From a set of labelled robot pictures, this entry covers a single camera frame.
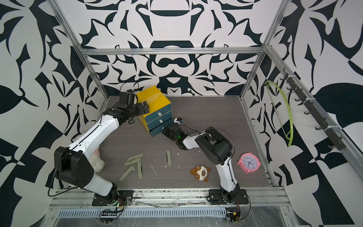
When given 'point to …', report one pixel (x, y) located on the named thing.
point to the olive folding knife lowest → (127, 171)
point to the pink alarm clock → (249, 162)
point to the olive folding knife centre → (139, 170)
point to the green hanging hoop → (290, 135)
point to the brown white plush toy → (201, 172)
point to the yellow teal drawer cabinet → (160, 109)
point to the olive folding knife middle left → (131, 162)
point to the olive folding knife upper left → (136, 156)
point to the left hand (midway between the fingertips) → (141, 105)
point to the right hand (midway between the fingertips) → (161, 127)
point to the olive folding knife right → (169, 161)
